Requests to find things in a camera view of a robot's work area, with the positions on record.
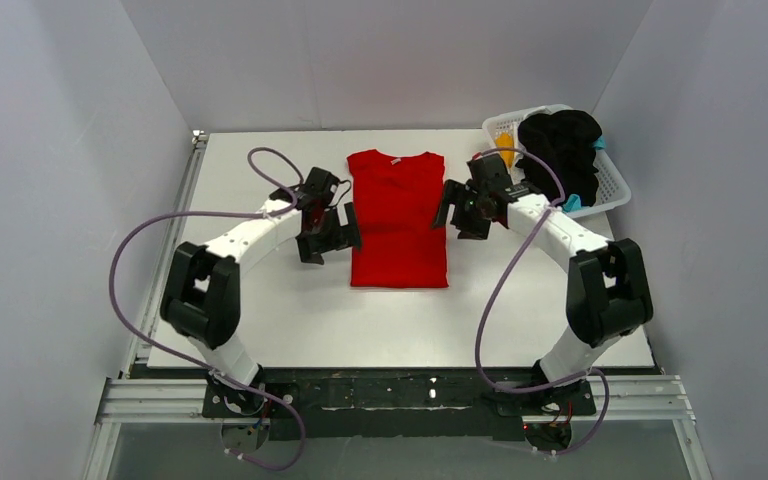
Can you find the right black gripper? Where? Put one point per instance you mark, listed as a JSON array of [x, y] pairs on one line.
[[461, 211]]

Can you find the yellow garment in basket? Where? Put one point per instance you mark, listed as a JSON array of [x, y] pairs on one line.
[[505, 143]]

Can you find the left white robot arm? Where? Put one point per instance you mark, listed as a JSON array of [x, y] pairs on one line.
[[202, 294]]

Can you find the aluminium frame rail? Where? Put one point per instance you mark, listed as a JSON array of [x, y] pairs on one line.
[[309, 317]]

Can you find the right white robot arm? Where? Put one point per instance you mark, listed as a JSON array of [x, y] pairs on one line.
[[607, 292]]

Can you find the red t-shirt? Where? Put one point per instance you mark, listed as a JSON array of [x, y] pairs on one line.
[[395, 206]]

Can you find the black garment in basket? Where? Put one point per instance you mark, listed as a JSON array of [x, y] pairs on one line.
[[564, 141]]

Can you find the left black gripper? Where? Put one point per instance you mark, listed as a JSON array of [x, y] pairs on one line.
[[330, 234]]

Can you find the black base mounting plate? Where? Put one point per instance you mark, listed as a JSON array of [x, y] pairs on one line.
[[367, 402]]

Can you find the white plastic laundry basket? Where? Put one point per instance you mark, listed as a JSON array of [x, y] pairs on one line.
[[613, 191]]

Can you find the teal garment in basket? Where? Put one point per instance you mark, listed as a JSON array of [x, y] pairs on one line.
[[573, 201]]

